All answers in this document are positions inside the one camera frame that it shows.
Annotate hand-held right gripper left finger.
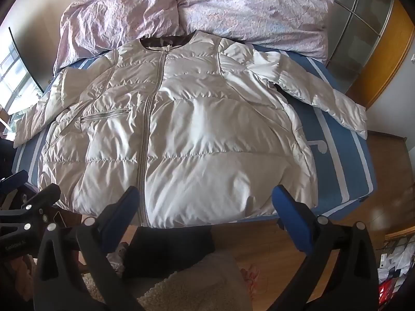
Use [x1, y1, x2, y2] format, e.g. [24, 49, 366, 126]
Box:
[34, 186, 143, 311]

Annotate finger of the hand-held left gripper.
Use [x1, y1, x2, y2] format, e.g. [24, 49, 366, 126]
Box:
[0, 184, 62, 238]
[0, 169, 28, 195]

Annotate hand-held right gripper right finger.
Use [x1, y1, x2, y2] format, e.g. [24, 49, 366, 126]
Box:
[272, 185, 379, 311]

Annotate white puffer jacket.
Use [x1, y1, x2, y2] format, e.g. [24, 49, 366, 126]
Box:
[13, 29, 368, 229]

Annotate person's black pants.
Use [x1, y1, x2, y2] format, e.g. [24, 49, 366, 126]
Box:
[121, 225, 216, 279]

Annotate pink slipper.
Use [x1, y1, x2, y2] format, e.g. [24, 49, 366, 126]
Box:
[240, 264, 260, 290]

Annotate beige fluffy cloth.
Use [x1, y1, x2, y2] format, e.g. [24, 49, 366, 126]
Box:
[81, 253, 253, 311]

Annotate window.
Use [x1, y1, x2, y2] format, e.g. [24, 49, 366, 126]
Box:
[0, 44, 39, 133]

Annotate wooden framed glass door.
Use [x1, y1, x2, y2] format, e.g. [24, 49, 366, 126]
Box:
[319, 0, 415, 107]

